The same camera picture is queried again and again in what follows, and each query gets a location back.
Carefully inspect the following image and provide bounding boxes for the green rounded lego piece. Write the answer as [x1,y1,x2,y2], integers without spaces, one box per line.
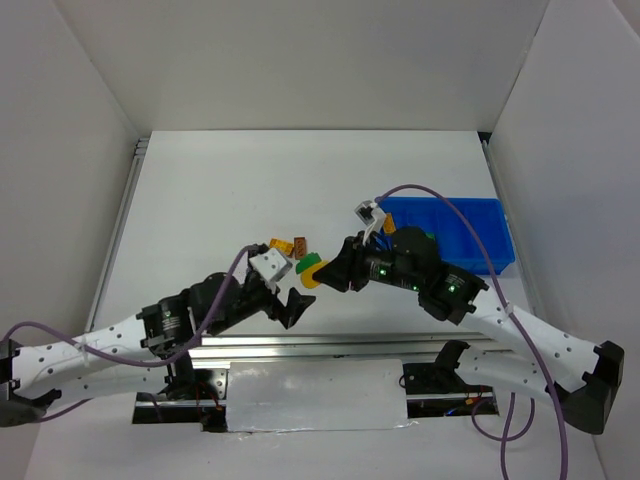
[296,252,321,275]

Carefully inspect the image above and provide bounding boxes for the yellow oval lego piece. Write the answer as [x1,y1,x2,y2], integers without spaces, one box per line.
[300,261,328,289]

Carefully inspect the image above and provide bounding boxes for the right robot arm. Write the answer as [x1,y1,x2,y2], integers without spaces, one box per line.
[313,227,624,435]

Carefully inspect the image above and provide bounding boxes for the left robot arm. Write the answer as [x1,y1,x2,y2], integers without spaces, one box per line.
[1,245,315,428]

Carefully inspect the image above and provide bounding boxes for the orange 2x4 lego brick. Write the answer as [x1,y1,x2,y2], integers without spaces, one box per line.
[269,238,294,258]

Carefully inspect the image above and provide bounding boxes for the brown 2x4 lego plate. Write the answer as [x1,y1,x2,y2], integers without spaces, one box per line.
[293,237,308,260]

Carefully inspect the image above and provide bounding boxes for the white taped cover plate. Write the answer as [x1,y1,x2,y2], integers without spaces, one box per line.
[226,359,409,433]

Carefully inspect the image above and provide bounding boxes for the blue divided plastic bin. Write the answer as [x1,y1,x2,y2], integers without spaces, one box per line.
[381,196,515,276]

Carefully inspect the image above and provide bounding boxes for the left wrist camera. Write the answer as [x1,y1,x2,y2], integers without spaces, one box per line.
[249,248,292,293]

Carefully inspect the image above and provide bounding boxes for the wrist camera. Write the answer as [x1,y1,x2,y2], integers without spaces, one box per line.
[354,200,386,245]
[249,248,292,293]

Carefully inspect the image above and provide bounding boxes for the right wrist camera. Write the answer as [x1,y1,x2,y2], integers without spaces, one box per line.
[354,200,386,245]

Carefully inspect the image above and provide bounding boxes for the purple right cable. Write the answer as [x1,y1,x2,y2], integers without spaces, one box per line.
[374,184,569,480]

